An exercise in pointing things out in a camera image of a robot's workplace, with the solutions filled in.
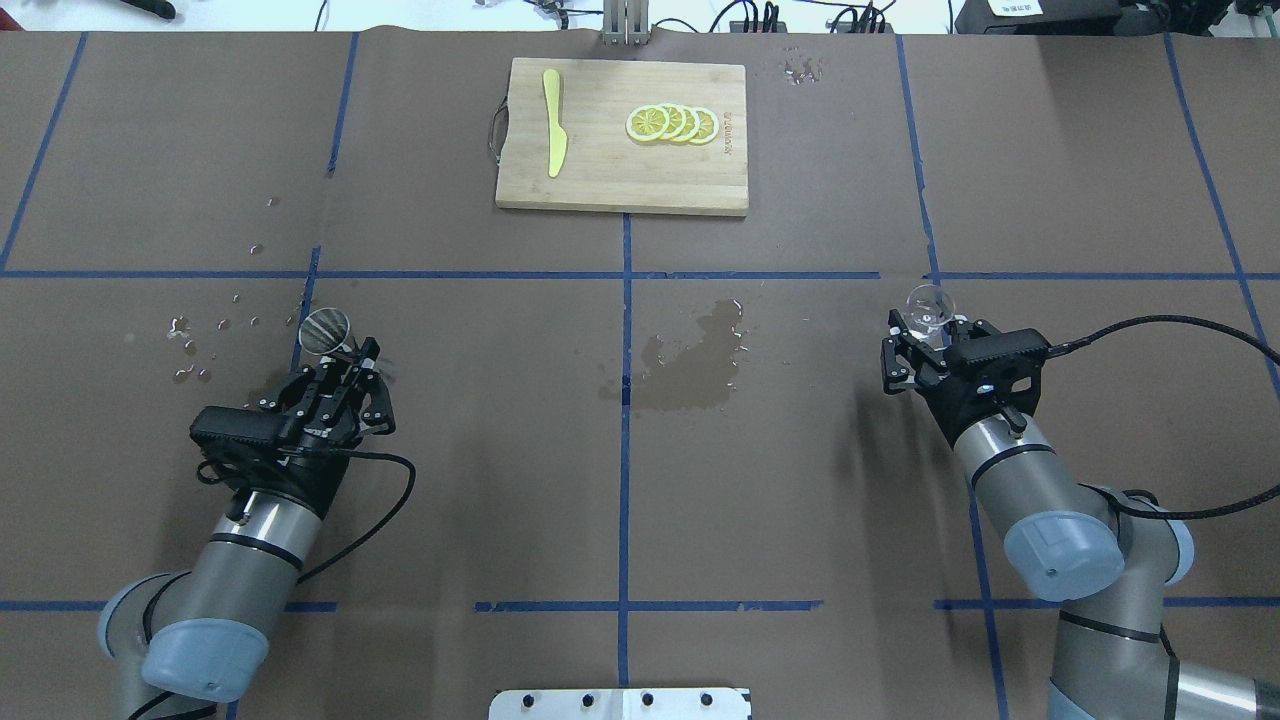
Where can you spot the lemon slice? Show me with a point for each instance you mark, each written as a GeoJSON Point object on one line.
{"type": "Point", "coordinates": [677, 121]}
{"type": "Point", "coordinates": [692, 125]}
{"type": "Point", "coordinates": [709, 126]}
{"type": "Point", "coordinates": [648, 123]}

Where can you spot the clear glass measuring cup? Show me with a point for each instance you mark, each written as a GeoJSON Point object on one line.
{"type": "Point", "coordinates": [928, 310]}

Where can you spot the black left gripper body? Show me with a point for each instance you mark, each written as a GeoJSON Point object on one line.
{"type": "Point", "coordinates": [322, 447]}

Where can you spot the bamboo cutting board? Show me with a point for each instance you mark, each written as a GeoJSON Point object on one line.
{"type": "Point", "coordinates": [605, 170]}

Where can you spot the black handle tool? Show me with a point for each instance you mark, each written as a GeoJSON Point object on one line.
{"type": "Point", "coordinates": [162, 9]}

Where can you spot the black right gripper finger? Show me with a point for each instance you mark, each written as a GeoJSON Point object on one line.
{"type": "Point", "coordinates": [963, 335]}
{"type": "Point", "coordinates": [904, 356]}

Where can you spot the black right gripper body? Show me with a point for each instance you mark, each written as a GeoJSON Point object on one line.
{"type": "Point", "coordinates": [938, 400]}

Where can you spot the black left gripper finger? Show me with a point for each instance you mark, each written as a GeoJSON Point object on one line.
{"type": "Point", "coordinates": [375, 409]}
{"type": "Point", "coordinates": [344, 395]}

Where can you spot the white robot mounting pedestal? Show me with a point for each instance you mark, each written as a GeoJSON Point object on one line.
{"type": "Point", "coordinates": [623, 703]}

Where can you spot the aluminium frame post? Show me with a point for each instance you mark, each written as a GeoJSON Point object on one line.
{"type": "Point", "coordinates": [626, 23]}

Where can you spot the black box with label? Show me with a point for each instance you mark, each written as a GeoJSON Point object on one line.
{"type": "Point", "coordinates": [1038, 18]}

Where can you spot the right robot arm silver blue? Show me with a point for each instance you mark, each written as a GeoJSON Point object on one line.
{"type": "Point", "coordinates": [1105, 557]}

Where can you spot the steel jigger shaker cup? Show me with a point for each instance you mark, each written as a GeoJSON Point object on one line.
{"type": "Point", "coordinates": [327, 335]}

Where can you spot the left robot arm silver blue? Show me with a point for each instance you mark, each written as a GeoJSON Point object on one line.
{"type": "Point", "coordinates": [185, 643]}

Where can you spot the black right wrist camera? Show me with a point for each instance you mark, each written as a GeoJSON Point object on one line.
{"type": "Point", "coordinates": [1018, 348]}

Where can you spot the yellow plastic knife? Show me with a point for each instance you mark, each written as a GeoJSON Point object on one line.
{"type": "Point", "coordinates": [551, 81]}

